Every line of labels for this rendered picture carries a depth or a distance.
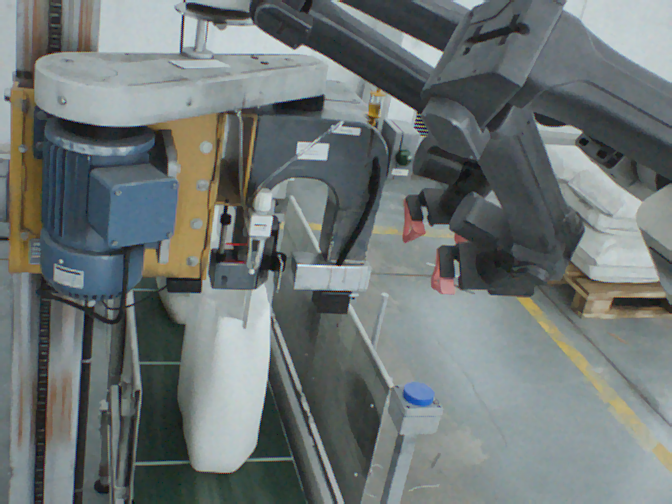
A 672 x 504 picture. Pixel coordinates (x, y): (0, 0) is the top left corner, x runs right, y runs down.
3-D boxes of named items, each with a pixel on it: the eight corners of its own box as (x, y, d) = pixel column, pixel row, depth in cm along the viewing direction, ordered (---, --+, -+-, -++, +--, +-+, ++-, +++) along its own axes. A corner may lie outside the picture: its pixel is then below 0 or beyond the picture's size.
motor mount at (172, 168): (177, 267, 122) (188, 164, 116) (130, 265, 120) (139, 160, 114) (162, 192, 147) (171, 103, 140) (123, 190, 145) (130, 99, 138)
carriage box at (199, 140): (206, 282, 147) (228, 111, 133) (0, 275, 136) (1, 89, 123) (191, 223, 168) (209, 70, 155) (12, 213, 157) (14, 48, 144)
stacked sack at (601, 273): (662, 288, 409) (670, 266, 404) (585, 285, 395) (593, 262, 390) (592, 230, 466) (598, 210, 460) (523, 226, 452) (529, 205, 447)
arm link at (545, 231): (468, 124, 63) (531, 6, 64) (405, 105, 66) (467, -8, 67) (557, 299, 99) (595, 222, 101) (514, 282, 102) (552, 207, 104)
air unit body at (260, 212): (269, 278, 144) (282, 196, 137) (242, 277, 142) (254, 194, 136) (264, 266, 147) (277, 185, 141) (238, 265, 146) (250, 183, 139)
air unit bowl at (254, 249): (262, 271, 143) (267, 239, 140) (245, 271, 142) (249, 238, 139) (259, 263, 146) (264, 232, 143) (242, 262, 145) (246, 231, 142)
